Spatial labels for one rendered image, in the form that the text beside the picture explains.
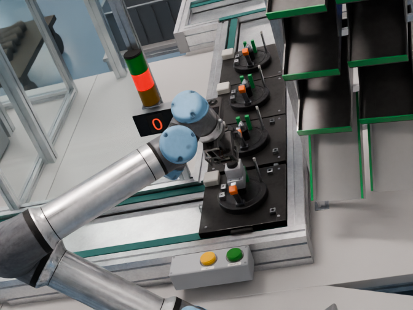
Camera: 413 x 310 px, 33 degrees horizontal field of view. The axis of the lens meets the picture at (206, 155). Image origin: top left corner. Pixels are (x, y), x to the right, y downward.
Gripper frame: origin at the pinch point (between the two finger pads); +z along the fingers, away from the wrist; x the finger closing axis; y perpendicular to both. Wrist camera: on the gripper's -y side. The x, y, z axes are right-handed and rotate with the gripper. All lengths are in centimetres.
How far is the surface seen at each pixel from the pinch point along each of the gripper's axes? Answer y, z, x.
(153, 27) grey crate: -131, 134, -75
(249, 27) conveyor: -85, 81, -12
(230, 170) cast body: 4.4, 4.4, -2.5
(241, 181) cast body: 7.1, 6.5, -0.2
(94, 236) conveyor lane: 13, 17, -50
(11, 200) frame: -3, 16, -78
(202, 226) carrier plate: 17.1, 9.3, -12.9
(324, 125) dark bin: 1.1, -6.3, 25.1
